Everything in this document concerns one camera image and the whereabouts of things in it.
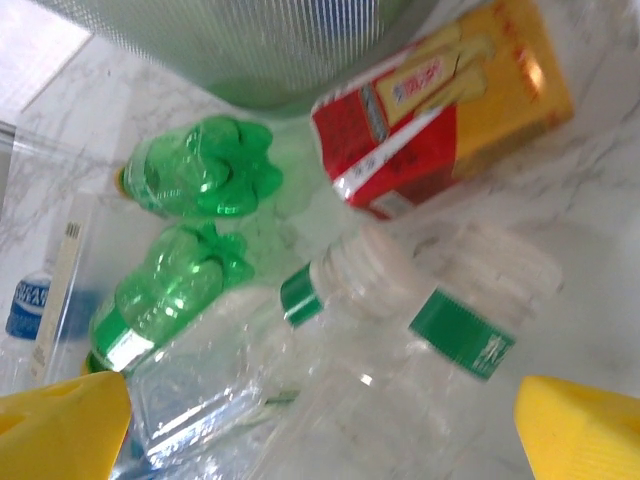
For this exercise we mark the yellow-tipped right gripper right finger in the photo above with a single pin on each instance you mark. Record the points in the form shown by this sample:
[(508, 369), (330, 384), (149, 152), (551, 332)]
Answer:
[(585, 440)]

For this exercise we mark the green plastic bottle with label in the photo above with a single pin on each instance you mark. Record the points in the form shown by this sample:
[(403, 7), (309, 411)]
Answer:
[(165, 290)]

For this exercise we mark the clear square bottle red cap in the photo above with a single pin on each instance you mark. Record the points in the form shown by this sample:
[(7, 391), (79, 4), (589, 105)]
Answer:
[(60, 280)]

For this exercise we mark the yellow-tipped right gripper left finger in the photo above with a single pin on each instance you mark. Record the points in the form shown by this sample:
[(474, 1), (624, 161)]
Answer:
[(55, 435)]

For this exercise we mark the red and yellow carton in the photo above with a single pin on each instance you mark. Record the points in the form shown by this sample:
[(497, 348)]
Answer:
[(450, 125)]

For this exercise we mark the clear bottle green label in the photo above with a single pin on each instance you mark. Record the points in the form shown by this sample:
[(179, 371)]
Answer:
[(200, 380), (400, 400)]

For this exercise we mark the mesh bin with green liner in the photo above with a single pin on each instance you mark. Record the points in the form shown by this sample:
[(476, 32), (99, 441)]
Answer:
[(250, 50)]

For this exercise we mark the blue label bottle white cap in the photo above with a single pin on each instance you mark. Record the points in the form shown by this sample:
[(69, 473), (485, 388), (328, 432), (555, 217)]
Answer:
[(27, 305)]

